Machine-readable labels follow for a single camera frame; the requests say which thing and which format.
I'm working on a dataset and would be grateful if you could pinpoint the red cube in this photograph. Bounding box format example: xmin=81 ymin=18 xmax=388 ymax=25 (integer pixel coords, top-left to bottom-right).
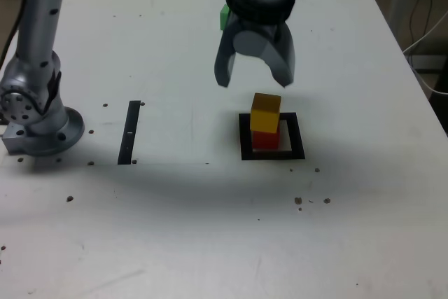
xmin=251 ymin=130 xmax=281 ymax=150

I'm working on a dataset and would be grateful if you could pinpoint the yellow cube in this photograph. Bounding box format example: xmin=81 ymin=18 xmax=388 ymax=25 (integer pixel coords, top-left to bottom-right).
xmin=250 ymin=92 xmax=282 ymax=134

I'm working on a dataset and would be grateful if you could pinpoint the black tape strip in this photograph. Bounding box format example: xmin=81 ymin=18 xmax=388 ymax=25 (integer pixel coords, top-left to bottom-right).
xmin=117 ymin=100 xmax=142 ymax=166

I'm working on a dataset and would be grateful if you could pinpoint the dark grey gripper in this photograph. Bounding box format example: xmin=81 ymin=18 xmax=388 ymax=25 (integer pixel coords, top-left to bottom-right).
xmin=213 ymin=13 xmax=296 ymax=89

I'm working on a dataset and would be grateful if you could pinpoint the white cable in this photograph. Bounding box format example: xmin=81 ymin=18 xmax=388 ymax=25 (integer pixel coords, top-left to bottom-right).
xmin=402 ymin=10 xmax=448 ymax=97

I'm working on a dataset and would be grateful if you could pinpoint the green cube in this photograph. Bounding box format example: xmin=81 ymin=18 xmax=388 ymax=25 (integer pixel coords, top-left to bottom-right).
xmin=219 ymin=4 xmax=231 ymax=31

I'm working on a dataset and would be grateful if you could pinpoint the black tape square outline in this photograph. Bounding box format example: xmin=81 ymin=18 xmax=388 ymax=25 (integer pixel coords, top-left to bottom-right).
xmin=238 ymin=112 xmax=306 ymax=162

